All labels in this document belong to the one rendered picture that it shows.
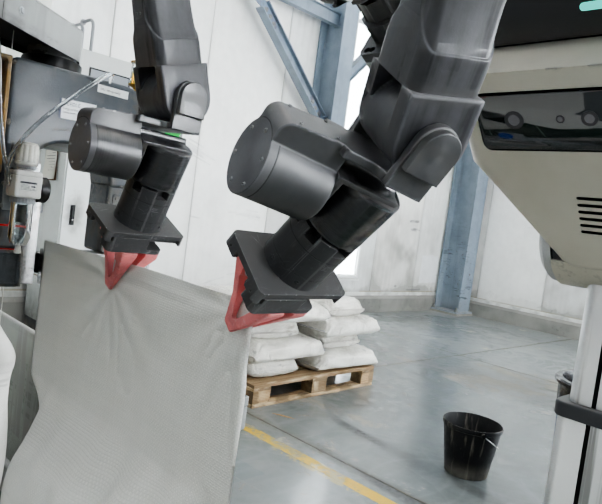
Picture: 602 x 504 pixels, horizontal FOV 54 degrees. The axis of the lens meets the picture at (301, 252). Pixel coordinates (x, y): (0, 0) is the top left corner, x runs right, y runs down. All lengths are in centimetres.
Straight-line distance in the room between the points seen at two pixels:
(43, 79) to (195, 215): 509
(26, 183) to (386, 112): 59
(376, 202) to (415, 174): 4
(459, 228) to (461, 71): 901
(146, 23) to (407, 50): 35
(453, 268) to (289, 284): 895
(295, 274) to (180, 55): 31
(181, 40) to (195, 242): 539
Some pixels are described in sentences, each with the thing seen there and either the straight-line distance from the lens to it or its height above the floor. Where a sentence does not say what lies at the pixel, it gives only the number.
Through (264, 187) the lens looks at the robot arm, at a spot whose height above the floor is 118.
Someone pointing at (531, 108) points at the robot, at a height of 134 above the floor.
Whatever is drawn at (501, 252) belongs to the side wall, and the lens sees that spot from 934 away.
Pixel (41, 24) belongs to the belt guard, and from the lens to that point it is 97.
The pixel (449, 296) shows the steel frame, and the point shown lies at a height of 24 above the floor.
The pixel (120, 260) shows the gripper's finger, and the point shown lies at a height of 109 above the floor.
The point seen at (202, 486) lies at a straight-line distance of 63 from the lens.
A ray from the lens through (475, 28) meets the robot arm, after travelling 41.
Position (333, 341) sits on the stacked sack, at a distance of 423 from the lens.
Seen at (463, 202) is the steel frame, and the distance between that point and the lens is 942.
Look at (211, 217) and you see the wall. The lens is 613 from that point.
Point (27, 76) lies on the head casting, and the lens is 97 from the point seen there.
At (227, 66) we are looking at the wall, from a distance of 626.
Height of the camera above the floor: 117
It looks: 3 degrees down
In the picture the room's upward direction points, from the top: 8 degrees clockwise
